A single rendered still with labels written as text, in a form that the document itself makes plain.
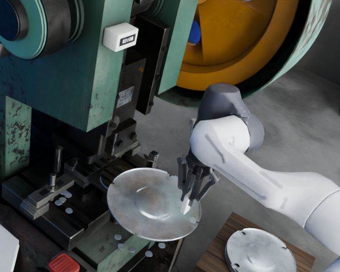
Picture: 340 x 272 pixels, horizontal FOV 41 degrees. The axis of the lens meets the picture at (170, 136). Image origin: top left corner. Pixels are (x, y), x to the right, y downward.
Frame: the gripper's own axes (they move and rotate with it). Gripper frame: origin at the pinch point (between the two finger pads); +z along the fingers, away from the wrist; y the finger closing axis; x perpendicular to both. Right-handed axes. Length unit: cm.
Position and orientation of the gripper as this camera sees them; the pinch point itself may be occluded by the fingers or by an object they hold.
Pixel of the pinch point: (187, 203)
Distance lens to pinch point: 129.5
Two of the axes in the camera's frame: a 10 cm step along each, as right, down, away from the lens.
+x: 5.8, -3.7, 7.3
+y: 7.9, 4.8, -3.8
